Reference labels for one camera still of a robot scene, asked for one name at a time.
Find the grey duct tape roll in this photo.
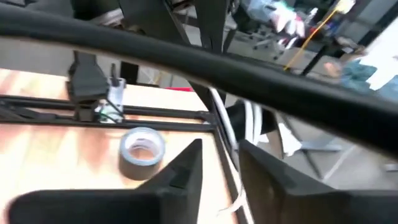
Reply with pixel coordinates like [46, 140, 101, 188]
[118, 126, 166, 181]

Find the yellow extension cord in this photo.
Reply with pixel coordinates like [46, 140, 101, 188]
[283, 0, 357, 72]

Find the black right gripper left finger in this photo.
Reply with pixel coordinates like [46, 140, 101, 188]
[7, 138, 203, 224]

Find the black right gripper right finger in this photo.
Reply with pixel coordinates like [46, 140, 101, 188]
[238, 139, 398, 224]

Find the blue white cloth pile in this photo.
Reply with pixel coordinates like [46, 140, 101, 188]
[340, 55, 398, 103]

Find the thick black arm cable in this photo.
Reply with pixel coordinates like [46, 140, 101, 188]
[0, 2, 398, 158]

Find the black aluminium table frame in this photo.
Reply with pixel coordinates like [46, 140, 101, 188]
[0, 95, 249, 224]

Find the white cord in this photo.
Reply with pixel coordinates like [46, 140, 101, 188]
[208, 86, 265, 216]

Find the red corner guard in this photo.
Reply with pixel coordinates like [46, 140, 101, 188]
[164, 86, 194, 93]

